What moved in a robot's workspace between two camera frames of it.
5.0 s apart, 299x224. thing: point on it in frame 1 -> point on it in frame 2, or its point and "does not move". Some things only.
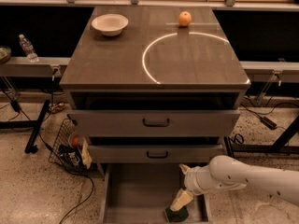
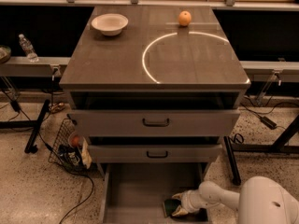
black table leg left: x=31 y=147 does not move
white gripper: x=192 y=180 -> x=188 y=203
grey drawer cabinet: x=155 y=85 does not move
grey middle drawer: x=154 y=153 does not move
